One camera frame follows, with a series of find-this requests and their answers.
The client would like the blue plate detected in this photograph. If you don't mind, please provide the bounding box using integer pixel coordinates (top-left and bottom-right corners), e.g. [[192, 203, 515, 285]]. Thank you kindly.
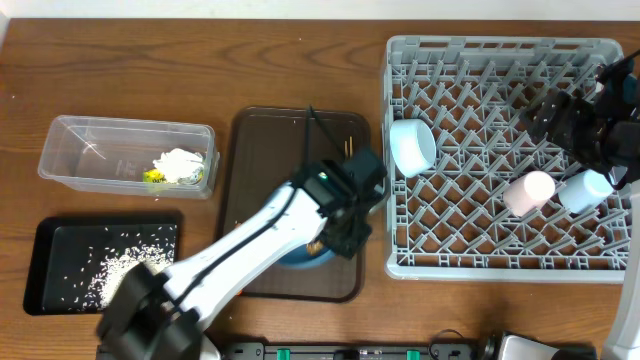
[[277, 246, 335, 269]]

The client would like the light blue cup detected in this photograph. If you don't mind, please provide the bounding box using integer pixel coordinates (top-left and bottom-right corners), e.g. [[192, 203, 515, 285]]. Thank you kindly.
[[558, 170, 614, 214]]

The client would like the pink cup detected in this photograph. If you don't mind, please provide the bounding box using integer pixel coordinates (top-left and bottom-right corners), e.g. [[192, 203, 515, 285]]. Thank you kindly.
[[503, 171, 556, 216]]

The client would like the light blue bowl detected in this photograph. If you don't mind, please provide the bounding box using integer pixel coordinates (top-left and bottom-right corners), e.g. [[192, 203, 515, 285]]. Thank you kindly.
[[390, 119, 436, 178]]

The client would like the white tissue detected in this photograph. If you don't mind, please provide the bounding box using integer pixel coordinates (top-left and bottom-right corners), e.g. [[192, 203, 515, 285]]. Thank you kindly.
[[152, 148, 204, 185]]

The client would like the green foil wrapper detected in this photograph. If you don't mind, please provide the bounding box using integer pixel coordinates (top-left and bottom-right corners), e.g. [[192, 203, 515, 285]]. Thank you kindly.
[[142, 169, 203, 185]]

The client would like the white rice pile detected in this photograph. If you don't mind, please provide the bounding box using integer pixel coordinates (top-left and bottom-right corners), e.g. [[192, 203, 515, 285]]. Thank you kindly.
[[53, 223, 178, 312]]

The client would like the brown mushroom piece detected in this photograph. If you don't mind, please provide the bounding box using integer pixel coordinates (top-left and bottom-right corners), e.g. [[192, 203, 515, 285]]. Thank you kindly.
[[306, 241, 324, 256]]

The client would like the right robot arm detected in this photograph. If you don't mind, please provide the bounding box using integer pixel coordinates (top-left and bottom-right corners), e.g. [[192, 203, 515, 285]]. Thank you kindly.
[[522, 51, 639, 360]]

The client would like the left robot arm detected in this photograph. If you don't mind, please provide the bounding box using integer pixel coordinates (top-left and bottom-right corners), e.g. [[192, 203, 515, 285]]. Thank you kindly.
[[96, 158, 387, 359]]

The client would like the grey dishwasher rack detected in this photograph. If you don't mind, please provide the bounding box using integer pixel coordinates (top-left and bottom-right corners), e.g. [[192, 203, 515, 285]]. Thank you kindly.
[[381, 35, 632, 283]]

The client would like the black waste tray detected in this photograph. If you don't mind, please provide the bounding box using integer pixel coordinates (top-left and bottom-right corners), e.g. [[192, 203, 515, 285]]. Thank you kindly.
[[23, 212, 183, 316]]

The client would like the dark brown serving tray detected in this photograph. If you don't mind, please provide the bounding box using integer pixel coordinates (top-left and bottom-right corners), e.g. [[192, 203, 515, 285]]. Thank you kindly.
[[216, 107, 364, 303]]

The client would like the clear plastic bin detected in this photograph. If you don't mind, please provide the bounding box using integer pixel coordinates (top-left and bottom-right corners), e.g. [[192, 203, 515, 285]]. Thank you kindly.
[[38, 115, 219, 199]]

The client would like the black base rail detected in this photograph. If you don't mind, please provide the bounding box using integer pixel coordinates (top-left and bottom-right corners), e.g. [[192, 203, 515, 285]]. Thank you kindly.
[[221, 342, 480, 360]]

